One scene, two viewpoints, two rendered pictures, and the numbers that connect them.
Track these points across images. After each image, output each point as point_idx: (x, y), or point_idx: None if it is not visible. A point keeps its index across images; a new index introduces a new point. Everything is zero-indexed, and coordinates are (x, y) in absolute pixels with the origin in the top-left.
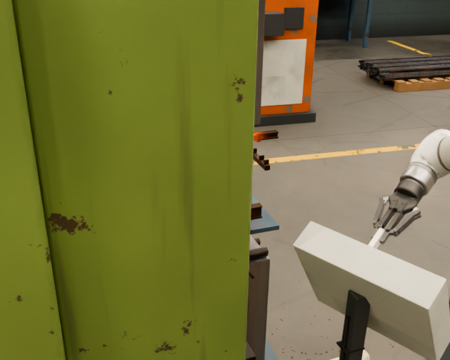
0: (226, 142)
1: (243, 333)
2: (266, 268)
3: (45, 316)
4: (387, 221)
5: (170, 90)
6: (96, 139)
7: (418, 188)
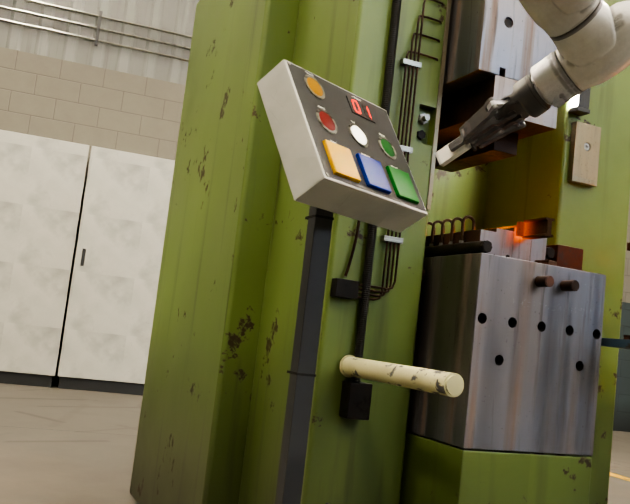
0: (345, 36)
1: (331, 238)
2: (477, 267)
3: (244, 155)
4: (485, 133)
5: (331, 6)
6: (306, 51)
7: (523, 78)
